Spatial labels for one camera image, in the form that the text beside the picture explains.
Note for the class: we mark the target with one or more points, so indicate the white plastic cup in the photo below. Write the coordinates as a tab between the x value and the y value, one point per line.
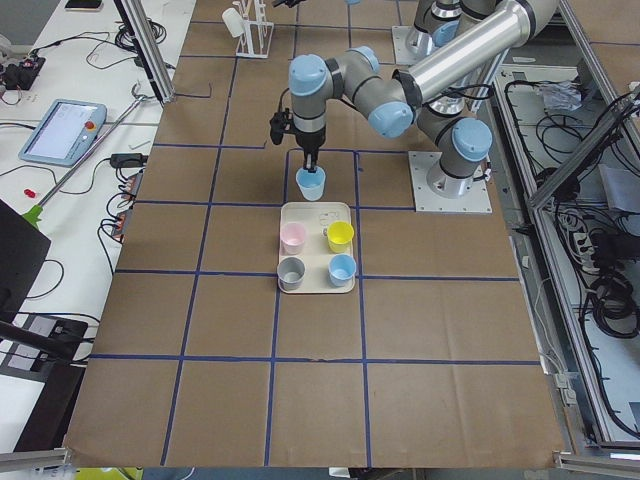
234	22

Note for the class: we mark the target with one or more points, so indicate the black monitor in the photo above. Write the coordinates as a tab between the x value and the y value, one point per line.
23	252

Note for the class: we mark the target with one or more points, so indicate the white wire cup rack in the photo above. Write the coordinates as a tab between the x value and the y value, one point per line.
257	30

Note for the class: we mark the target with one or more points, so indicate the light blue cup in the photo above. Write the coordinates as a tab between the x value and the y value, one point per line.
342	269
311	184

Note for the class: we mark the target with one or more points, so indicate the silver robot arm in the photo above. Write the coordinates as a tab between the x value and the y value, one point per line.
327	28
485	30

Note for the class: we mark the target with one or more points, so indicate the metal reacher grabber pole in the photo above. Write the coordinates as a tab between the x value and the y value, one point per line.
32	216

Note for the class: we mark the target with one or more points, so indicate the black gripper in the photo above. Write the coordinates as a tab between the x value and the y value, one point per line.
309	141
291	2

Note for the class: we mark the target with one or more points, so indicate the cream plastic tray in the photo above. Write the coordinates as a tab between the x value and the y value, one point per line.
316	254

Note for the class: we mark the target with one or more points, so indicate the yellow plastic cup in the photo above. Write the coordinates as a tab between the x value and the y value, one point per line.
339	236

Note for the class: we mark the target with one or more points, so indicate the pink plastic cup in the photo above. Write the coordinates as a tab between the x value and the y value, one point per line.
292	238

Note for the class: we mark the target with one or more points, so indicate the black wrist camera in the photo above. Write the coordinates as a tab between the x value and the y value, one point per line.
280	125

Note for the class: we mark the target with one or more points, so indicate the blue teach pendant tablet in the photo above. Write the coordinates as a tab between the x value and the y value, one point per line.
65	133

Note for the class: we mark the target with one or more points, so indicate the aluminium frame post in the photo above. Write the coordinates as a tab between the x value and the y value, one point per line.
137	25

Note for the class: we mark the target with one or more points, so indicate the black power adapter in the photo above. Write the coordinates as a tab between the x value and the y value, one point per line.
127	160

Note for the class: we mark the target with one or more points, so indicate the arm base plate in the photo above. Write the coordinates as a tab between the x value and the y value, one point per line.
411	45
436	192

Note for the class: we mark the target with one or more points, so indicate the grey plastic cup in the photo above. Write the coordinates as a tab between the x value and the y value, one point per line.
290	272

